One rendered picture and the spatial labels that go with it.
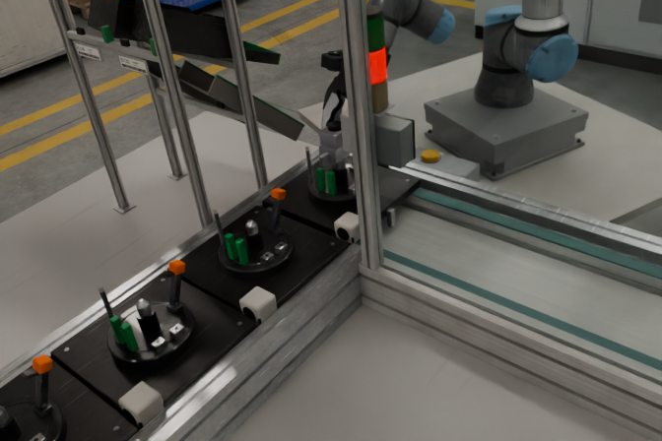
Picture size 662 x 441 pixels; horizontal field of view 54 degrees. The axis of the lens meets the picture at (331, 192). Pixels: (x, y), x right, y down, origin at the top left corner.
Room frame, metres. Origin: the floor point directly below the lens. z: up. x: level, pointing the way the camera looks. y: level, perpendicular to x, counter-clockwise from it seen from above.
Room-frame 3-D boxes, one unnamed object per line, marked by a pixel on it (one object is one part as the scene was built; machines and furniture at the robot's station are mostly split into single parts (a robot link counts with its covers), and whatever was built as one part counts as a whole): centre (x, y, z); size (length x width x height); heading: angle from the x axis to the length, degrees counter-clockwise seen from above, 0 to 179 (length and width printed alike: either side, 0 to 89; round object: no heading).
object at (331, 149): (1.14, -0.02, 1.09); 0.08 x 0.04 x 0.07; 137
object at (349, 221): (1.01, -0.03, 0.97); 0.05 x 0.05 x 0.04; 47
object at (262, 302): (0.96, 0.15, 1.01); 0.24 x 0.24 x 0.13; 47
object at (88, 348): (0.78, 0.32, 1.01); 0.24 x 0.24 x 0.13; 47
